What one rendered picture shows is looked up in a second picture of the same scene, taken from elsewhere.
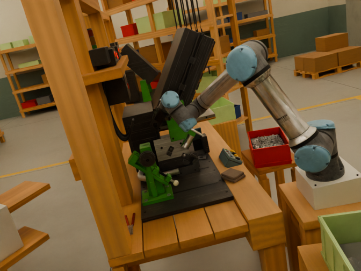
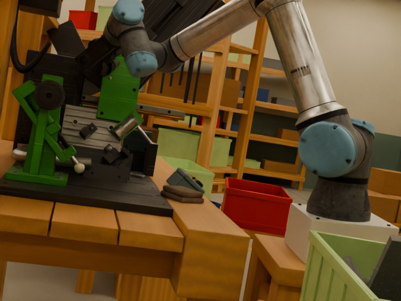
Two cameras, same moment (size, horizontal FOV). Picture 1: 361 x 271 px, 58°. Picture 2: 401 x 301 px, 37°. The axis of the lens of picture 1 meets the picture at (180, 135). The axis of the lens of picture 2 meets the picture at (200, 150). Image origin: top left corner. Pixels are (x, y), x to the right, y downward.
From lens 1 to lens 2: 52 cm
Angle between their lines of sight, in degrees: 17
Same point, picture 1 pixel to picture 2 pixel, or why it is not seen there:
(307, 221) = (287, 267)
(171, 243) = (35, 218)
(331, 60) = (386, 208)
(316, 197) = not seen: hidden behind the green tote
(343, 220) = (348, 249)
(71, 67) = not seen: outside the picture
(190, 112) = (153, 46)
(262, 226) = (208, 250)
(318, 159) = (336, 149)
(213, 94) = (200, 33)
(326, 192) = not seen: hidden behind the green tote
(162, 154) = (71, 134)
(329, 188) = (339, 229)
